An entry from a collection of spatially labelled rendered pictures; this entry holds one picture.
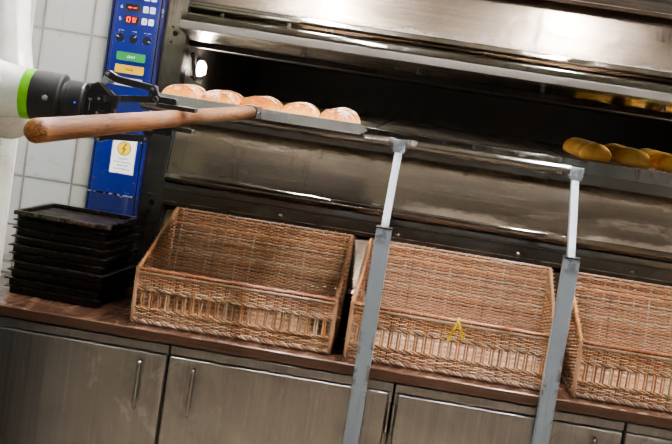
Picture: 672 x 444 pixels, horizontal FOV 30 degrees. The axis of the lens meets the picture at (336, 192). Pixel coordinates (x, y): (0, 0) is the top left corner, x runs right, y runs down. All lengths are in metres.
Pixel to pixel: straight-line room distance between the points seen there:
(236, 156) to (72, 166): 0.51
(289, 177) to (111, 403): 0.89
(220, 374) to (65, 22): 1.24
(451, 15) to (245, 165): 0.77
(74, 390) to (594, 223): 1.58
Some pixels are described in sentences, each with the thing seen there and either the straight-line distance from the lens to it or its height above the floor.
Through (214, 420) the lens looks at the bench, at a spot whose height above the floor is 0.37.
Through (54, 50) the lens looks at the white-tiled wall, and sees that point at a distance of 3.95.
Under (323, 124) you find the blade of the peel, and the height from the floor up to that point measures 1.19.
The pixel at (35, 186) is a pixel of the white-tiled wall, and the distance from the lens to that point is 3.98.
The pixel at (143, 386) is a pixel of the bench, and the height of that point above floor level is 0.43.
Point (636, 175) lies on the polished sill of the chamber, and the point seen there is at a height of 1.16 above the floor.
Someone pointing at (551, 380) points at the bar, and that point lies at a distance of 3.26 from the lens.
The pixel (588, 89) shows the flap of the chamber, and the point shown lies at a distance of 3.65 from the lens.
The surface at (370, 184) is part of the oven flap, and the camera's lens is 3.79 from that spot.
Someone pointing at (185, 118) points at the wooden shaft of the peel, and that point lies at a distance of 2.27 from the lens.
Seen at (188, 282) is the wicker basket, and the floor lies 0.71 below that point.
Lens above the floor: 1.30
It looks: 5 degrees down
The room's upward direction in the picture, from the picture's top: 9 degrees clockwise
